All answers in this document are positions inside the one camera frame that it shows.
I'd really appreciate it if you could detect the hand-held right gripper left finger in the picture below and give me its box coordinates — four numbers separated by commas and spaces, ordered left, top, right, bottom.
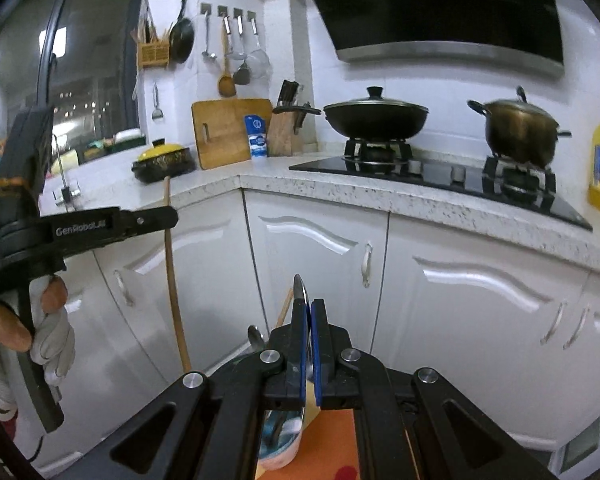
77, 299, 312, 480

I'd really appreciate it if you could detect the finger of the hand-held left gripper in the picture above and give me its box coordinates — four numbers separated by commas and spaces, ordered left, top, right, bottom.
106, 206, 180, 242

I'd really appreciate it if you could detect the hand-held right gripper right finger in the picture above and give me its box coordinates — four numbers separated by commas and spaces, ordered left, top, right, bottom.
311, 299, 556, 480

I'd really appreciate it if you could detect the thin brown wooden chopstick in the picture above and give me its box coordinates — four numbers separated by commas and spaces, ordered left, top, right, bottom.
275, 289, 295, 329

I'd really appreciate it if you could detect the long brown wooden chopstick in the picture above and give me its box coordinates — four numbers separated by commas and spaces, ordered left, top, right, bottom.
162, 176, 192, 374

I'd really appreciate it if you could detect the large metal spoon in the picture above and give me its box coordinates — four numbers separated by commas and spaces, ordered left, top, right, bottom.
293, 274, 315, 402

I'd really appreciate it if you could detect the floral utensil holder teal lid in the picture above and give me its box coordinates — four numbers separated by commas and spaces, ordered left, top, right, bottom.
212, 345, 321, 472

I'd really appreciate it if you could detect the person's left hand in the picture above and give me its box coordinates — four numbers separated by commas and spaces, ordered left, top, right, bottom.
0, 276, 77, 412

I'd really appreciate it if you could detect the black casserole yellow lid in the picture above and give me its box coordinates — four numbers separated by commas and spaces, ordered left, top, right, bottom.
131, 141, 197, 184

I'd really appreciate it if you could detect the metal faucet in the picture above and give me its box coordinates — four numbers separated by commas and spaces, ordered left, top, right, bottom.
51, 134, 82, 207

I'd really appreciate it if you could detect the green tray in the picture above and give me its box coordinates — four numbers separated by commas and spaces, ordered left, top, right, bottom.
101, 129, 147, 155

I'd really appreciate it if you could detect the orange yellow printed mat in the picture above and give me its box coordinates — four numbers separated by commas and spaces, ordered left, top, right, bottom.
267, 407, 421, 480

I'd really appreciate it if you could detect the wooden cutting board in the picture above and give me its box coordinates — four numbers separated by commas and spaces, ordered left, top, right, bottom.
191, 98, 273, 171

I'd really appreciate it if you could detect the blue seasoning packet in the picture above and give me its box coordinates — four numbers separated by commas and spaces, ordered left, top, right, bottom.
244, 114, 270, 159

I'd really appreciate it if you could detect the wooden spatula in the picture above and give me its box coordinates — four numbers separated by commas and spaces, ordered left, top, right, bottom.
218, 17, 237, 99

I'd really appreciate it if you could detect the wooden knife block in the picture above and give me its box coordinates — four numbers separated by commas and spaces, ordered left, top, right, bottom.
267, 80, 307, 157

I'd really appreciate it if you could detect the speckled stone countertop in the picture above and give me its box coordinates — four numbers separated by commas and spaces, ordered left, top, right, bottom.
39, 147, 600, 281

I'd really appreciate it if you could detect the dark window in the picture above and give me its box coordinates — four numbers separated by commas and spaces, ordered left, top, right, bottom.
0, 0, 152, 163

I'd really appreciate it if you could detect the small black frying pan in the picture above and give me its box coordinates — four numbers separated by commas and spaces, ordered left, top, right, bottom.
168, 0, 196, 65

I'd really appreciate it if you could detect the metal ladle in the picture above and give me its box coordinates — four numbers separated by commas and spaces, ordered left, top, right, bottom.
201, 11, 217, 62

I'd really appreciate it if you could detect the metal mesh strainer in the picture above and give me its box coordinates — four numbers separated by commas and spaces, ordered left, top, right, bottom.
249, 19, 271, 82

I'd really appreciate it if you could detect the black gas stove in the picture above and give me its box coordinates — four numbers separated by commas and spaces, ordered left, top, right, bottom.
288, 140, 594, 232

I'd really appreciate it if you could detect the black wok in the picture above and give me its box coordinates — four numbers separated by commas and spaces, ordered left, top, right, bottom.
272, 86, 430, 142

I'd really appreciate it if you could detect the dark wok lid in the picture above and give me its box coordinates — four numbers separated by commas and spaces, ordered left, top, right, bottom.
324, 86, 429, 112

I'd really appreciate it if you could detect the white framed glass door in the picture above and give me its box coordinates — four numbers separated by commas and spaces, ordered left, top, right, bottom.
554, 405, 600, 477

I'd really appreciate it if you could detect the bronze cooking pot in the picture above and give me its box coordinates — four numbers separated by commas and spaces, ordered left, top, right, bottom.
467, 86, 573, 167

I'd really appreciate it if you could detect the bronze pot lid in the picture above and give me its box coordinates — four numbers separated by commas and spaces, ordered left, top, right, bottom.
482, 86, 558, 123

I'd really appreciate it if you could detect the black range hood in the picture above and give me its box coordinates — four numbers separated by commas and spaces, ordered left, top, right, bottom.
292, 0, 567, 79

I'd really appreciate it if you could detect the bamboo wall basket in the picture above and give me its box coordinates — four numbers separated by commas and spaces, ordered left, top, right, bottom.
136, 20, 172, 69

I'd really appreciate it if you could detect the black cable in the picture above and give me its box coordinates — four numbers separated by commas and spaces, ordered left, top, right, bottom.
36, 0, 70, 111

